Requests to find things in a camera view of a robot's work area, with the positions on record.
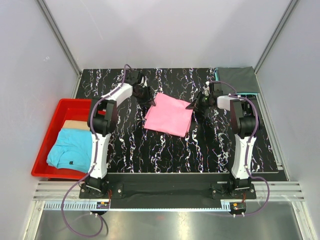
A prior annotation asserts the light blue t shirt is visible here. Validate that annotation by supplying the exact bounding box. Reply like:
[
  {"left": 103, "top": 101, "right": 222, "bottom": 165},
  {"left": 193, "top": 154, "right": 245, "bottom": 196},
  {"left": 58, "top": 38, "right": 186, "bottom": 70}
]
[{"left": 46, "top": 128, "right": 92, "bottom": 174}]

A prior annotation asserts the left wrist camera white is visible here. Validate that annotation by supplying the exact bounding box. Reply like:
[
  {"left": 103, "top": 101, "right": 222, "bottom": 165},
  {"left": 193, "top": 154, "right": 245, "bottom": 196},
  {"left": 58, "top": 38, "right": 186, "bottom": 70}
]
[{"left": 138, "top": 76, "right": 148, "bottom": 88}]

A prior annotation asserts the pink t shirt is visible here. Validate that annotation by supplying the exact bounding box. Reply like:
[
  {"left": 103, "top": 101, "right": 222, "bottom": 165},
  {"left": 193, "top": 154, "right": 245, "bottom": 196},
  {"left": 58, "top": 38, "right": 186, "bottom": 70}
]
[{"left": 144, "top": 93, "right": 193, "bottom": 138}]

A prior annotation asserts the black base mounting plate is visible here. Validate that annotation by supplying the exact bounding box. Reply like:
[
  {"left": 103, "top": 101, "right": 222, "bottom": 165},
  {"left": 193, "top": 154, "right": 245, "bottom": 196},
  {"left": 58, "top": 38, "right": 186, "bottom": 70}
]
[{"left": 79, "top": 173, "right": 257, "bottom": 211}]

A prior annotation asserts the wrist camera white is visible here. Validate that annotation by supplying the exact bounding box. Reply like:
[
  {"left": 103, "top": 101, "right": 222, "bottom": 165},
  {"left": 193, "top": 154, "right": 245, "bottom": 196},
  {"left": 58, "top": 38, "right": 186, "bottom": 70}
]
[
  {"left": 138, "top": 76, "right": 148, "bottom": 88},
  {"left": 202, "top": 81, "right": 211, "bottom": 97}
]

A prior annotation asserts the folded teal t shirt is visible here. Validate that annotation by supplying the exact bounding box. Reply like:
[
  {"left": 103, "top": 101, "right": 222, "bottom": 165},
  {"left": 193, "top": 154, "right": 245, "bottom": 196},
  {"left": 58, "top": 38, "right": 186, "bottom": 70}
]
[{"left": 214, "top": 69, "right": 260, "bottom": 97}]

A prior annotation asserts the folded dark grey t shirt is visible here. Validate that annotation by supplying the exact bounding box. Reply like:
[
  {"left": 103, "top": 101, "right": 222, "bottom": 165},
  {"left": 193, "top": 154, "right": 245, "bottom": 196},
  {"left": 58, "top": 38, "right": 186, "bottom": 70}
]
[{"left": 216, "top": 66, "right": 260, "bottom": 94}]

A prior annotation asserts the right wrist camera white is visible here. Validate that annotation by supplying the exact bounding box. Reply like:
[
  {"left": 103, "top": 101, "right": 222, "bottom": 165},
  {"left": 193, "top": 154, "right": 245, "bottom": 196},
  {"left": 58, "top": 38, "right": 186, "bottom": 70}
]
[{"left": 202, "top": 81, "right": 211, "bottom": 97}]

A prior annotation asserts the right aluminium frame post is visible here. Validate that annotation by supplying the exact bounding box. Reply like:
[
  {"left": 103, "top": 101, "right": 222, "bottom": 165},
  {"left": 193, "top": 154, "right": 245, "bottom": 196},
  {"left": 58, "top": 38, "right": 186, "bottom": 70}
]
[{"left": 254, "top": 0, "right": 300, "bottom": 75}]

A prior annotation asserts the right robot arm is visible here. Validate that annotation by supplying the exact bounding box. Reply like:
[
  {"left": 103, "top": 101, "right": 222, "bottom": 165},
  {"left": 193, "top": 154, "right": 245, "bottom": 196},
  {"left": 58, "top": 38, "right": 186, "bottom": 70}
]
[{"left": 185, "top": 81, "right": 264, "bottom": 199}]

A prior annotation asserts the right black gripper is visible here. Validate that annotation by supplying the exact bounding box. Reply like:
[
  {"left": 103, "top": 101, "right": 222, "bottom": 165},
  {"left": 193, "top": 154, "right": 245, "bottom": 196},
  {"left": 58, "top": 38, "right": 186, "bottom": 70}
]
[{"left": 186, "top": 91, "right": 212, "bottom": 113}]

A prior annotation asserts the red plastic bin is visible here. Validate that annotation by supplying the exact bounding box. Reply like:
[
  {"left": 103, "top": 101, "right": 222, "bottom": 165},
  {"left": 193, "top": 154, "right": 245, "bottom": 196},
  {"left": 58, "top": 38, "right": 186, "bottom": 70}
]
[{"left": 30, "top": 98, "right": 106, "bottom": 180}]

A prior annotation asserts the left aluminium frame post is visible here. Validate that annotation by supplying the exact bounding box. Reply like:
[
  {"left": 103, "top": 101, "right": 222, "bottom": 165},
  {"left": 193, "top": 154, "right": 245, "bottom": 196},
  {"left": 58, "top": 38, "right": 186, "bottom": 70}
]
[{"left": 36, "top": 0, "right": 83, "bottom": 77}]

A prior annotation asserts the slotted cable duct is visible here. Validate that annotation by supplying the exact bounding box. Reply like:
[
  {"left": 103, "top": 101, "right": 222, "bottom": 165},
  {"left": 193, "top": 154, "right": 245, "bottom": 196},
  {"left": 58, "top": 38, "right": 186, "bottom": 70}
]
[{"left": 44, "top": 201, "right": 247, "bottom": 213}]

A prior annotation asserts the beige t shirt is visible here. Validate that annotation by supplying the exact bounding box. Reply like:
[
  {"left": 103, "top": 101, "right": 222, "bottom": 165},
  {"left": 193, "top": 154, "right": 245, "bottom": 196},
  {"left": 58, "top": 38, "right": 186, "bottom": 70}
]
[{"left": 62, "top": 120, "right": 90, "bottom": 131}]

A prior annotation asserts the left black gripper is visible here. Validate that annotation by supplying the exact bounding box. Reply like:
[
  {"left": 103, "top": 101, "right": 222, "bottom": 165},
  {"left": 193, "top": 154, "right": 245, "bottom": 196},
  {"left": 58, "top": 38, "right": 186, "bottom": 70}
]
[{"left": 133, "top": 86, "right": 156, "bottom": 109}]

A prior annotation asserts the aluminium frame post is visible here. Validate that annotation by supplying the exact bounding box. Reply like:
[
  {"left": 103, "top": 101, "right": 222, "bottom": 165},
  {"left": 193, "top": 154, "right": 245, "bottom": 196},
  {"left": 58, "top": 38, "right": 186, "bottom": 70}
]
[
  {"left": 36, "top": 0, "right": 83, "bottom": 77},
  {"left": 254, "top": 0, "right": 300, "bottom": 75}
]

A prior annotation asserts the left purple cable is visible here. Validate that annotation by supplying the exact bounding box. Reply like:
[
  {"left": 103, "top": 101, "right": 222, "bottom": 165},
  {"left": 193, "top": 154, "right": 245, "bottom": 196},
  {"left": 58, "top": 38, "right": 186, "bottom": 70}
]
[{"left": 59, "top": 64, "right": 133, "bottom": 237}]

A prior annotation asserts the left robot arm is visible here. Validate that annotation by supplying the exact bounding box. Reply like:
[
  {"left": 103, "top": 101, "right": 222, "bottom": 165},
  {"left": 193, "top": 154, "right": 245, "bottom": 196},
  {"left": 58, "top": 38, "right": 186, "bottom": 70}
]
[{"left": 84, "top": 70, "right": 156, "bottom": 198}]

